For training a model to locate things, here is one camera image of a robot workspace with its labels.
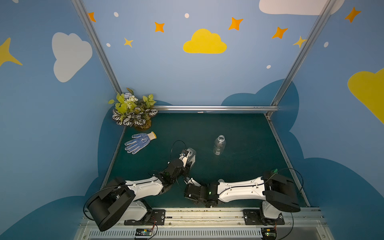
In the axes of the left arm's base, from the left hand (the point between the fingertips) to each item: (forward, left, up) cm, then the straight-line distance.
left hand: (188, 158), depth 88 cm
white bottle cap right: (-10, -20, -6) cm, 23 cm away
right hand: (-16, -5, -5) cm, 17 cm away
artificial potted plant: (+22, +37, +16) cm, 46 cm away
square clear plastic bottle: (0, -2, +2) cm, 3 cm away
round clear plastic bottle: (+9, -19, +1) cm, 22 cm away
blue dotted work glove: (+17, +35, -7) cm, 39 cm away
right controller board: (-35, -42, -9) cm, 55 cm away
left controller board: (-36, +20, -8) cm, 42 cm away
